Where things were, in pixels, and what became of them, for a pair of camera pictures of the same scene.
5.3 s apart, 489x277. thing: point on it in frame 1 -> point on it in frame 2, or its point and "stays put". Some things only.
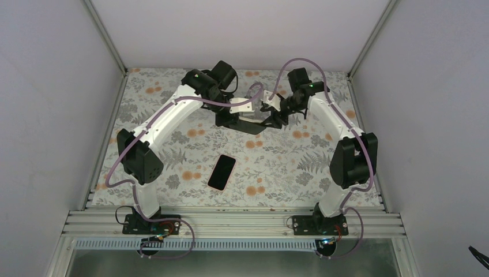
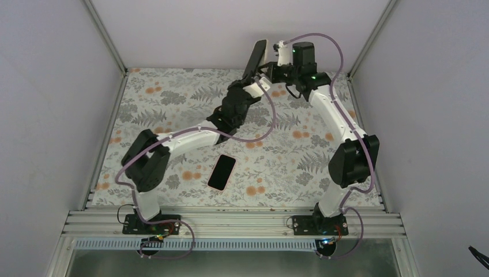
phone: [221, 173] stays put
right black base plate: [314, 225] stays put
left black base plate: [137, 224] stays put
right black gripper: [275, 118] -> [274, 75]
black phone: [250, 127] -> [255, 57]
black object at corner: [482, 259] stays put
